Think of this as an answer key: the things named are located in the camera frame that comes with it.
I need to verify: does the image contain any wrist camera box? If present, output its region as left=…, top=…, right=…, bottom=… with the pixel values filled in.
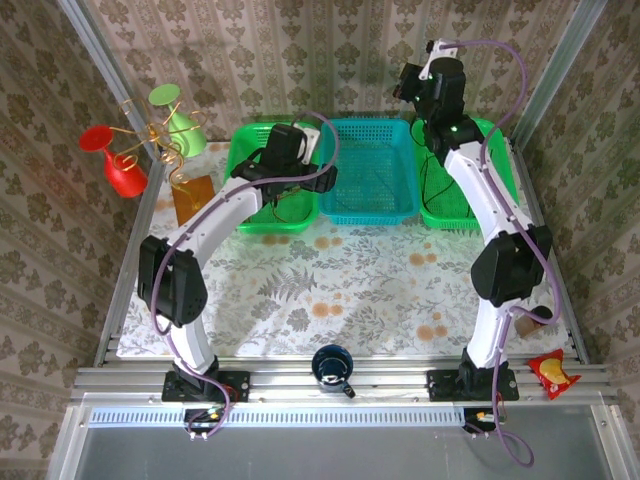
left=258, top=123, right=322, bottom=167
left=393, top=38, right=454, bottom=102

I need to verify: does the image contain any small black connector board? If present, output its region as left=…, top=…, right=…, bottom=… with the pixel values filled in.
left=462, top=407, right=501, bottom=435
left=183, top=407, right=232, bottom=436

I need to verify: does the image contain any white slotted cable duct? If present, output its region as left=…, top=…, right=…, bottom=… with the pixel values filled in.
left=88, top=405, right=465, bottom=429

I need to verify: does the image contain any light green plastic wine glass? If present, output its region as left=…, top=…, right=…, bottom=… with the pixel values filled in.
left=148, top=83, right=207, bottom=159

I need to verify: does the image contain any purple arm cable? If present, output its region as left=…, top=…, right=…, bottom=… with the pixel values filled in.
left=442, top=39, right=564, bottom=469
left=149, top=110, right=342, bottom=441

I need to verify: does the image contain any red plastic wine glass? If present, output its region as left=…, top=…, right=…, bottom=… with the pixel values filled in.
left=78, top=124, right=149, bottom=200

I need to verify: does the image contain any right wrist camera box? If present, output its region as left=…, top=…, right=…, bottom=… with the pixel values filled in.
left=393, top=38, right=454, bottom=102

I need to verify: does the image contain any green perforated plastic basket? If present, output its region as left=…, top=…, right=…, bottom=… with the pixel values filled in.
left=410, top=117, right=521, bottom=232
left=222, top=122, right=321, bottom=235

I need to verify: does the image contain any thin black cable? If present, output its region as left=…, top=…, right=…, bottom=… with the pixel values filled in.
left=410, top=119, right=479, bottom=221

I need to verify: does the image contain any red chips bag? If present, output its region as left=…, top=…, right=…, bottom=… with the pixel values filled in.
left=528, top=348, right=584, bottom=401

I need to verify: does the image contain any aluminium front rail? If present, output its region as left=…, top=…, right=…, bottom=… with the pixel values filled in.
left=69, top=367, right=616, bottom=404

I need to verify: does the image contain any aluminium side rail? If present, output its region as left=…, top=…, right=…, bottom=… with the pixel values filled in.
left=92, top=159, right=169, bottom=369
left=502, top=137, right=594, bottom=366

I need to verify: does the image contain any brown wooden base board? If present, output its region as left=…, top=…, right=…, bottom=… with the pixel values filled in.
left=171, top=174, right=224, bottom=245

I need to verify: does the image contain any brown cup with black lid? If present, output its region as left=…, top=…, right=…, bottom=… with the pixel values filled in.
left=514, top=305, right=555, bottom=340

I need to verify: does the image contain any aluminium frame post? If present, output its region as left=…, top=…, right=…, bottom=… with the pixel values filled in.
left=509, top=0, right=612, bottom=149
left=55, top=0, right=169, bottom=166

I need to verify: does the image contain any teal perforated plastic basket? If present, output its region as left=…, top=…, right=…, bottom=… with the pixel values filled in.
left=318, top=118, right=420, bottom=227

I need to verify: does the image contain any floral tablecloth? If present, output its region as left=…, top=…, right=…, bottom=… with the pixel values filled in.
left=117, top=142, right=571, bottom=359

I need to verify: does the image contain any dark blue mug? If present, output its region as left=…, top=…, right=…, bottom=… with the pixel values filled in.
left=310, top=343, right=357, bottom=400

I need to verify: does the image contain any orange cable with connector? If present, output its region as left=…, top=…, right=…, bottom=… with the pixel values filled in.
left=272, top=182, right=314, bottom=224

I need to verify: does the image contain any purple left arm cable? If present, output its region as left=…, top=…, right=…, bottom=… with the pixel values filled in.
left=149, top=110, right=342, bottom=441

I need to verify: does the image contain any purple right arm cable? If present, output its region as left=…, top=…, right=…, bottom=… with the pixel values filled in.
left=442, top=39, right=564, bottom=469

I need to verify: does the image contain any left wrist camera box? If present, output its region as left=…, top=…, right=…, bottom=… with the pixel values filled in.
left=258, top=123, right=322, bottom=167

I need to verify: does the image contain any gold wire glass holder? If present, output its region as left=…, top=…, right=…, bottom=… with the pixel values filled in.
left=117, top=97, right=209, bottom=211

